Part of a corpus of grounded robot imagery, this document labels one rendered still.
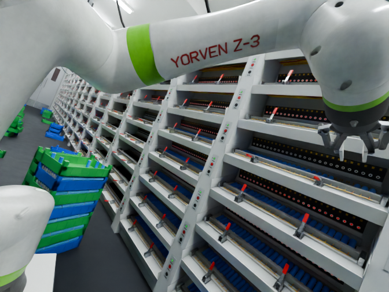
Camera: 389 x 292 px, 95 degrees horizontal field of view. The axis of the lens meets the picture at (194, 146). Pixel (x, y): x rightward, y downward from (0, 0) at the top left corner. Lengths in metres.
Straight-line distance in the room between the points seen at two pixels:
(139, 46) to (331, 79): 0.32
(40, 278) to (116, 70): 0.59
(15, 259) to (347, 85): 0.70
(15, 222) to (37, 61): 0.32
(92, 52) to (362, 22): 0.38
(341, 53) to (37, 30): 0.38
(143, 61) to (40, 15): 0.15
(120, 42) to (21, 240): 0.46
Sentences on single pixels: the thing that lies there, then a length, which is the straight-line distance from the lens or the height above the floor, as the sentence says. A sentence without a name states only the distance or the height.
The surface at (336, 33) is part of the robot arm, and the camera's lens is 0.33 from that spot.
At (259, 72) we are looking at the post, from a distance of 1.10.
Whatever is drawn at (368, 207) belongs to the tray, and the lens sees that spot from 0.77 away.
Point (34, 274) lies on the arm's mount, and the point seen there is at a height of 0.37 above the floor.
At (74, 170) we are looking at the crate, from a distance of 1.14.
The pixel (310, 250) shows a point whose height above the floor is 0.69.
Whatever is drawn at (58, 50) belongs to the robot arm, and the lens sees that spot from 0.35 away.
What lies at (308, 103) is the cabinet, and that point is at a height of 1.31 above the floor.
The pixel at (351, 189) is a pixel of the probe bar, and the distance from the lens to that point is 0.82.
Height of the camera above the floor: 0.85
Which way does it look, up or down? 1 degrees up
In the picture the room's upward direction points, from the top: 23 degrees clockwise
